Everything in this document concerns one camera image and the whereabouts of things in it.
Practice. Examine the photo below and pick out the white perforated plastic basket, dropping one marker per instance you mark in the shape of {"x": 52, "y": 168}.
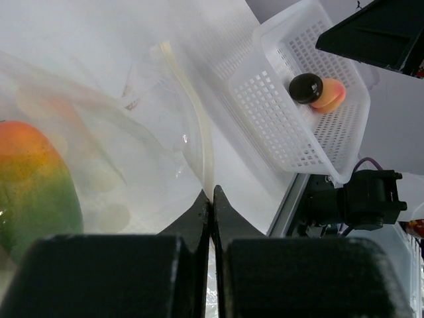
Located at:
{"x": 256, "y": 63}

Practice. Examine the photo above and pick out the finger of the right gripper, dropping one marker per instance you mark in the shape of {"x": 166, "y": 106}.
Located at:
{"x": 386, "y": 34}

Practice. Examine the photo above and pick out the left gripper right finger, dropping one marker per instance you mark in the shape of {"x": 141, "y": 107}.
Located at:
{"x": 259, "y": 276}

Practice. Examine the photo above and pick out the clear zip top bag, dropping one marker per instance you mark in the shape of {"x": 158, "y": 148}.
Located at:
{"x": 138, "y": 161}

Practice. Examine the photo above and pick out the dark purple fruit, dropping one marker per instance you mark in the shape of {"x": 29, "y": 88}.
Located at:
{"x": 306, "y": 88}

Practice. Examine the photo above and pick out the orange peach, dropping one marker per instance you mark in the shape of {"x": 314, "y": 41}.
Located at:
{"x": 333, "y": 94}

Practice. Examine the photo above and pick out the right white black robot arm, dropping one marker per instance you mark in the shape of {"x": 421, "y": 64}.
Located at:
{"x": 367, "y": 202}

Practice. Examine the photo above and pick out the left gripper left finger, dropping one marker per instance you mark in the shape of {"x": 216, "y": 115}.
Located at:
{"x": 162, "y": 275}

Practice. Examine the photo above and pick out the green orange mango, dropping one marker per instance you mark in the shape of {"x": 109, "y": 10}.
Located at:
{"x": 38, "y": 195}

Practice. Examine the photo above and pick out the aluminium rail frame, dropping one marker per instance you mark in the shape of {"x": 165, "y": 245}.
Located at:
{"x": 286, "y": 211}

